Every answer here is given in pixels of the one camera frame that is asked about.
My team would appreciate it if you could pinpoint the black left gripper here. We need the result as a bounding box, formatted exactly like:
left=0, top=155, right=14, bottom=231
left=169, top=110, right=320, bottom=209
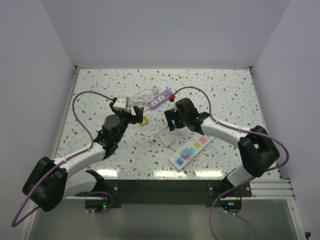
left=109, top=104, right=143, bottom=143

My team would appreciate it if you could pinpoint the teal plug adapter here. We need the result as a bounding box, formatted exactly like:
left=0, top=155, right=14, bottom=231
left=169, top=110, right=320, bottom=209
left=171, top=119, right=176, bottom=129

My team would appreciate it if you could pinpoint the yellow plug adapter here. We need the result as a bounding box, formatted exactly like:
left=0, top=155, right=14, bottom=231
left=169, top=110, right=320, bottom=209
left=139, top=116, right=148, bottom=127

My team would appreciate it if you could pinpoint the light blue plug adapter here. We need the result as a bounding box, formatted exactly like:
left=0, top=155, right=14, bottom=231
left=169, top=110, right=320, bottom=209
left=180, top=147, right=194, bottom=159

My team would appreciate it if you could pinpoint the white multicolour power strip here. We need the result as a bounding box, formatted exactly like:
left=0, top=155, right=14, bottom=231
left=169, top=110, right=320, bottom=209
left=168, top=133, right=215, bottom=172

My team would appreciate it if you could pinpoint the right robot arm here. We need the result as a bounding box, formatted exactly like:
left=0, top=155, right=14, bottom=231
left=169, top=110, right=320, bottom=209
left=164, top=98, right=280, bottom=197

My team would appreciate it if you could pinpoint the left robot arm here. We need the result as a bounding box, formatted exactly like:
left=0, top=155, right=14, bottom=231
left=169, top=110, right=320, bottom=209
left=22, top=106, right=144, bottom=212

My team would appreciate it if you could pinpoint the purple power strip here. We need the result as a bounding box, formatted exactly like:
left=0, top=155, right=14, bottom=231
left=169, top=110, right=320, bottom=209
left=147, top=88, right=173, bottom=111

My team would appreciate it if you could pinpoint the white charger block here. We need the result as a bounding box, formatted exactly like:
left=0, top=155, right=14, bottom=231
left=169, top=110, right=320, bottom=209
left=159, top=134, right=175, bottom=148

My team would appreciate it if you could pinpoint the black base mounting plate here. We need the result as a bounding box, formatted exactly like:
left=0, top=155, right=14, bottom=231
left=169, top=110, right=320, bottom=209
left=74, top=179, right=252, bottom=210

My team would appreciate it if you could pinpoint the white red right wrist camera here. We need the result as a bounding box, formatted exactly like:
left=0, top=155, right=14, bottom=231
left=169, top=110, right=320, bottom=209
left=168, top=93, right=184, bottom=103

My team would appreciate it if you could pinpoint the white purple strip cable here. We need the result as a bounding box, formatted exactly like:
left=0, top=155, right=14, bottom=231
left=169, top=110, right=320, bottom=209
left=127, top=86, right=161, bottom=106

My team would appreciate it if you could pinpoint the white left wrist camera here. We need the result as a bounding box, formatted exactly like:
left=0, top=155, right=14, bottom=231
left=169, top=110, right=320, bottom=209
left=112, top=96, right=129, bottom=112

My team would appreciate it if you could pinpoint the white charger plug cable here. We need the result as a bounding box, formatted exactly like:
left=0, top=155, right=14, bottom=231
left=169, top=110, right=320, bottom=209
left=149, top=127, right=171, bottom=145

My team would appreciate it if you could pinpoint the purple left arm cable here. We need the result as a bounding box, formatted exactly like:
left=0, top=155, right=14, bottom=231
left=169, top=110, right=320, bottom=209
left=11, top=91, right=115, bottom=228

